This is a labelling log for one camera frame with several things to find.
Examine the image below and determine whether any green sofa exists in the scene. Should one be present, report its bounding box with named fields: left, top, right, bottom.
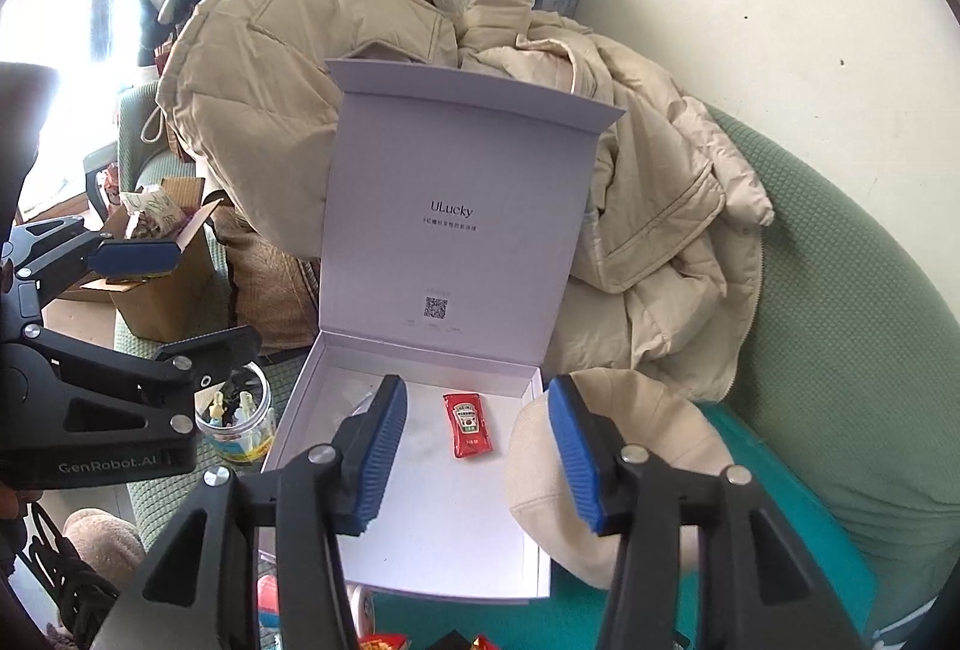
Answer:
left=112, top=83, right=960, bottom=628

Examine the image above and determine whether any clear plastic wrapper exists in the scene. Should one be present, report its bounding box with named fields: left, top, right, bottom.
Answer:
left=341, top=384, right=387, bottom=422

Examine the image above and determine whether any clear jar with blue label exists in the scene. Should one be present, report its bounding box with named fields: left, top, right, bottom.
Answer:
left=195, top=361, right=275, bottom=465

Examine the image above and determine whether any red ketchup packet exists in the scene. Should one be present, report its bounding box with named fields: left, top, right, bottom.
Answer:
left=442, top=391, right=496, bottom=462

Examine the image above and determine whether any tan puffer jacket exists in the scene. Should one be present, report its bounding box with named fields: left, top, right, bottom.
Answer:
left=154, top=0, right=462, bottom=253

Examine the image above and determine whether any cream quilted jacket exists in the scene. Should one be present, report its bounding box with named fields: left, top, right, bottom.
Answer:
left=454, top=0, right=777, bottom=405

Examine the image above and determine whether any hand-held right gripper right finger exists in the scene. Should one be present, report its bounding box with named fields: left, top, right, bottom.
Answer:
left=546, top=374, right=875, bottom=650

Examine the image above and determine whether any brown fuzzy cloth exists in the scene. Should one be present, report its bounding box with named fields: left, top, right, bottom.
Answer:
left=62, top=507, right=148, bottom=587

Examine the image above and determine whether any pink drink cup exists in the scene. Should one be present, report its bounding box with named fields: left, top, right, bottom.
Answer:
left=257, top=573, right=376, bottom=637

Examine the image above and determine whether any beige baseball cap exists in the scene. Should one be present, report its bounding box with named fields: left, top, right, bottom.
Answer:
left=504, top=366, right=740, bottom=591

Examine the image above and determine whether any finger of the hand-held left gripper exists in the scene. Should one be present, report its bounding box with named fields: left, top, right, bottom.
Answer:
left=0, top=322, right=263, bottom=445
left=0, top=215, right=186, bottom=321

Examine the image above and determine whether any small open cardboard box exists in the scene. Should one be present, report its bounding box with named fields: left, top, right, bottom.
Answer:
left=79, top=177, right=233, bottom=343

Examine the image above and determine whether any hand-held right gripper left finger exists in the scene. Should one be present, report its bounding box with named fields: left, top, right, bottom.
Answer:
left=90, top=374, right=410, bottom=650

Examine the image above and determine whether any white hinged gift box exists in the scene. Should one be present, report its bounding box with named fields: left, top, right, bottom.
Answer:
left=259, top=57, right=629, bottom=602

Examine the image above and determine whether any white printed paper wrapper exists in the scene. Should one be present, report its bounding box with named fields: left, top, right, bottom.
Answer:
left=120, top=183, right=188, bottom=238

